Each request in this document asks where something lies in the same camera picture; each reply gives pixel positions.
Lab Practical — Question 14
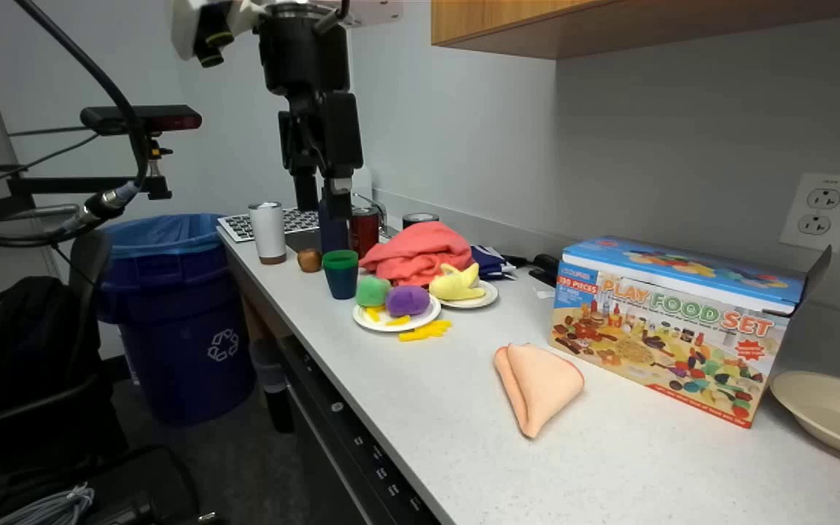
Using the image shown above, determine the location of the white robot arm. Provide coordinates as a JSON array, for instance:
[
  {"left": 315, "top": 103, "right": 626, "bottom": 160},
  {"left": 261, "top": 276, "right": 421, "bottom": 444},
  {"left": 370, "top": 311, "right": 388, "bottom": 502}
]
[{"left": 169, "top": 0, "right": 404, "bottom": 219}]

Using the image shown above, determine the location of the wooden upper cabinet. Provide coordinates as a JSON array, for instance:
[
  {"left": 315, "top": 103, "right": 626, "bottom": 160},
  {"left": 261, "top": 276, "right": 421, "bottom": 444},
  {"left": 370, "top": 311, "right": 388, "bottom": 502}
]
[{"left": 433, "top": 0, "right": 840, "bottom": 59}]

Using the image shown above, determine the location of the white plate with plush toys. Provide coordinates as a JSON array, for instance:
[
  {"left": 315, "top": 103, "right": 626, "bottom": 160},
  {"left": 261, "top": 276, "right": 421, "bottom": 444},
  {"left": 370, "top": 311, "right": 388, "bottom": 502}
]
[{"left": 351, "top": 294, "right": 440, "bottom": 335}]

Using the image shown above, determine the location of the green plush pear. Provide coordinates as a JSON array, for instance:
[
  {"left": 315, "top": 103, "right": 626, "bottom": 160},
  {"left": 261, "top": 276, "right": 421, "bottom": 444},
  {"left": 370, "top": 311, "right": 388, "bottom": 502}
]
[{"left": 356, "top": 276, "right": 392, "bottom": 308}]

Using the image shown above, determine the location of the black camera on stand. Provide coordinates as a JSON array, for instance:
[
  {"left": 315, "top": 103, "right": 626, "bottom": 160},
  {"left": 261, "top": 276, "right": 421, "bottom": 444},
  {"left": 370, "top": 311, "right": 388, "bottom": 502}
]
[{"left": 80, "top": 106, "right": 201, "bottom": 135}]

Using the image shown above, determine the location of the dark red cup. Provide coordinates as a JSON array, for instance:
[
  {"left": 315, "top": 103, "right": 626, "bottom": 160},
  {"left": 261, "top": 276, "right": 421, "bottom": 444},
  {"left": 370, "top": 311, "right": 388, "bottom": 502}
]
[{"left": 351, "top": 212, "right": 379, "bottom": 256}]

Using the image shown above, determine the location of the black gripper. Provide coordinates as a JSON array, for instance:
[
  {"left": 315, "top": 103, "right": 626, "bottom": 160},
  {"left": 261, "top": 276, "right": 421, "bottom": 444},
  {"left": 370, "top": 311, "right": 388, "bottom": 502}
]
[{"left": 257, "top": 2, "right": 362, "bottom": 212}]

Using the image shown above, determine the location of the peach towel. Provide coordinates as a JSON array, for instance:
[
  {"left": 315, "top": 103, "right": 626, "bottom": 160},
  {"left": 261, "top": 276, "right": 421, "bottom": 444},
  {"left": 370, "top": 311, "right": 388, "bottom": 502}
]
[{"left": 494, "top": 345, "right": 588, "bottom": 440}]

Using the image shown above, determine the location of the blue purple cloth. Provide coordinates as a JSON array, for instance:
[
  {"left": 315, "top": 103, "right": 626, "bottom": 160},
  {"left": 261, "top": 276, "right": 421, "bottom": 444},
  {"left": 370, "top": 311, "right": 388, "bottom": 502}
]
[{"left": 472, "top": 244, "right": 515, "bottom": 281}]

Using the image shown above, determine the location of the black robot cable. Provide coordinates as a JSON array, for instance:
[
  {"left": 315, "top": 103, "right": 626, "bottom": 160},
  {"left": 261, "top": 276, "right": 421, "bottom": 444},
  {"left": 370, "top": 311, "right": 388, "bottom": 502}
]
[{"left": 0, "top": 0, "right": 166, "bottom": 250}]

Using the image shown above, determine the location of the play food set box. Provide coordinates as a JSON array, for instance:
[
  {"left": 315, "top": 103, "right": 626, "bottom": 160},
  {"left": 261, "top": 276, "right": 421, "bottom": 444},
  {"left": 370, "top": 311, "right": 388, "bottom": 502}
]
[{"left": 550, "top": 237, "right": 812, "bottom": 429}]

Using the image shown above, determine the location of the white wall outlet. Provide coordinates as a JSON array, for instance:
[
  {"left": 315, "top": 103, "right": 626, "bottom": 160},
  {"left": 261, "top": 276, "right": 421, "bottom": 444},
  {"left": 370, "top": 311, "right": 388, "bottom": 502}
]
[{"left": 780, "top": 171, "right": 840, "bottom": 250}]

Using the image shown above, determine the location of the green plastic cup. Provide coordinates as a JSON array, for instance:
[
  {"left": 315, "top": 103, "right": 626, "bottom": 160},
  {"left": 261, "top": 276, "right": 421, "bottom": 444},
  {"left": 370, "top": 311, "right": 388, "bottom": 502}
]
[{"left": 321, "top": 250, "right": 359, "bottom": 301}]

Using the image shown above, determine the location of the blue bottle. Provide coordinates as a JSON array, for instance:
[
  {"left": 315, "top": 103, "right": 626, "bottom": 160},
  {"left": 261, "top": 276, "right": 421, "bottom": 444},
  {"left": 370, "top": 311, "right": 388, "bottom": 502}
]
[{"left": 318, "top": 192, "right": 351, "bottom": 250}]

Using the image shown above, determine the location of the red cloth pile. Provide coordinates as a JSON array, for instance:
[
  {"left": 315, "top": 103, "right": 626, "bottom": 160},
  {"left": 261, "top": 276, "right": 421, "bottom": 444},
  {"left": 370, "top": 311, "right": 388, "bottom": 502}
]
[{"left": 359, "top": 222, "right": 472, "bottom": 285}]

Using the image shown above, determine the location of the purple plush ball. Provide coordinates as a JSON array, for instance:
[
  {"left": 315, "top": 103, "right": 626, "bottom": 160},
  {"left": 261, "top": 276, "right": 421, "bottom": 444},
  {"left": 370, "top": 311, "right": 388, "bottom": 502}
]
[{"left": 386, "top": 285, "right": 429, "bottom": 317}]

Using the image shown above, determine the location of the computer keyboard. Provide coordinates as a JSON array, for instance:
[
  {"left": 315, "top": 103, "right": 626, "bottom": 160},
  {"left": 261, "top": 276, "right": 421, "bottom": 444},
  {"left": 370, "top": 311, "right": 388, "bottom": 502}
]
[{"left": 220, "top": 209, "right": 318, "bottom": 244}]

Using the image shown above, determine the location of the beige plate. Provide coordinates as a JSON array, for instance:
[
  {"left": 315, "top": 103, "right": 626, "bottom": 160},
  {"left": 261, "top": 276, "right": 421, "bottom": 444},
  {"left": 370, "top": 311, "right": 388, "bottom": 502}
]
[{"left": 771, "top": 371, "right": 840, "bottom": 453}]

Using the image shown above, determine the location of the white can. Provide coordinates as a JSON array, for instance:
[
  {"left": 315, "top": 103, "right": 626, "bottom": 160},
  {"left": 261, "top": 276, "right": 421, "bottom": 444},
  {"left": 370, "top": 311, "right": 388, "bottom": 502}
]
[{"left": 251, "top": 202, "right": 287, "bottom": 263}]

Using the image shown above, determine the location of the yellow plush toy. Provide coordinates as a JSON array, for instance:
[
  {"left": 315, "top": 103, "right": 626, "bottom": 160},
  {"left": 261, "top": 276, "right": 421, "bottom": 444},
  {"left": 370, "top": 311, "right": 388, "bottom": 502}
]
[{"left": 429, "top": 265, "right": 486, "bottom": 301}]

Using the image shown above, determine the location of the small clear plate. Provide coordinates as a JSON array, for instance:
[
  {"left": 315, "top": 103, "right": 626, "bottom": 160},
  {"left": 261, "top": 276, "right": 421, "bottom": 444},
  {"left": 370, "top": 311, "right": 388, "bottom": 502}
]
[{"left": 440, "top": 281, "right": 499, "bottom": 311}]

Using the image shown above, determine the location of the blue recycling bin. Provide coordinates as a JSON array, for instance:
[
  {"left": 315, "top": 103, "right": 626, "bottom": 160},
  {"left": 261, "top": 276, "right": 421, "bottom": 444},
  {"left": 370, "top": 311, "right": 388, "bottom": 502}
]
[{"left": 101, "top": 212, "right": 257, "bottom": 426}]

